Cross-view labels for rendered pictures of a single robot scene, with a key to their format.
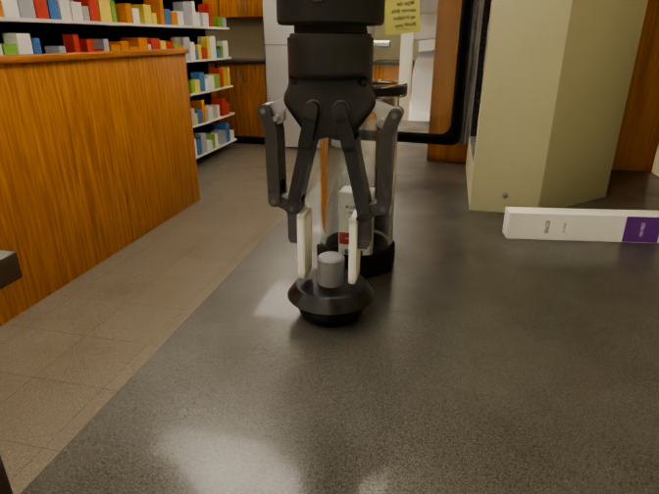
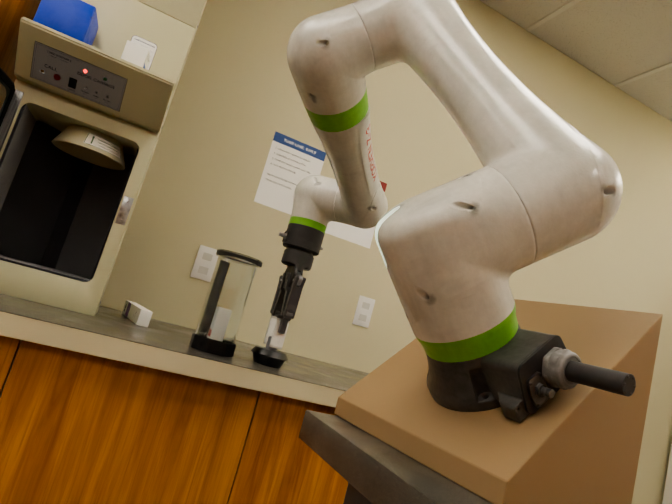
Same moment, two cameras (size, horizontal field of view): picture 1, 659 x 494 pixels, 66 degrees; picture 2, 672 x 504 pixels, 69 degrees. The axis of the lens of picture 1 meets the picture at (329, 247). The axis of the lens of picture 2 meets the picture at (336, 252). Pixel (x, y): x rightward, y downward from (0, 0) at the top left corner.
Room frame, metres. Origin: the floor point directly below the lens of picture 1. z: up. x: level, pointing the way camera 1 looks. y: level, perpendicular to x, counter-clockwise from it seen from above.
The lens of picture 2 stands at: (1.07, 1.02, 1.06)
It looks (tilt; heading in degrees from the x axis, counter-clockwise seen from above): 9 degrees up; 236
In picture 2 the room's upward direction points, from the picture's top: 16 degrees clockwise
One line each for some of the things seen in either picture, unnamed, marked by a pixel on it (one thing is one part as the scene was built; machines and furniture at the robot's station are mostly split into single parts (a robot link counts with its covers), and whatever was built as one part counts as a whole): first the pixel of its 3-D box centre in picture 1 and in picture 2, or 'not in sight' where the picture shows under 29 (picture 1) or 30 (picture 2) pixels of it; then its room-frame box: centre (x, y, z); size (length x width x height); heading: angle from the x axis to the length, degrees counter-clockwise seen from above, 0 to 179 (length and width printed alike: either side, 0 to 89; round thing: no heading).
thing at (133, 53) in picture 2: not in sight; (135, 60); (0.93, -0.21, 1.54); 0.05 x 0.05 x 0.06; 72
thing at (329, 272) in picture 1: (330, 284); (270, 350); (0.48, 0.00, 0.97); 0.09 x 0.09 x 0.07
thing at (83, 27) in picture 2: not in sight; (67, 24); (1.08, -0.24, 1.56); 0.10 x 0.10 x 0.09; 77
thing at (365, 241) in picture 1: (374, 223); not in sight; (0.47, -0.04, 1.04); 0.03 x 0.01 x 0.05; 77
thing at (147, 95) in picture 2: not in sight; (96, 79); (0.99, -0.22, 1.46); 0.32 x 0.12 x 0.10; 167
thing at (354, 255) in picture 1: (354, 246); (273, 331); (0.47, -0.03, 1.02); 0.03 x 0.01 x 0.07; 167
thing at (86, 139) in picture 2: not in sight; (92, 146); (0.94, -0.37, 1.34); 0.18 x 0.18 x 0.05
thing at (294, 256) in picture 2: (329, 85); (294, 269); (0.48, 0.00, 1.17); 0.08 x 0.07 x 0.09; 77
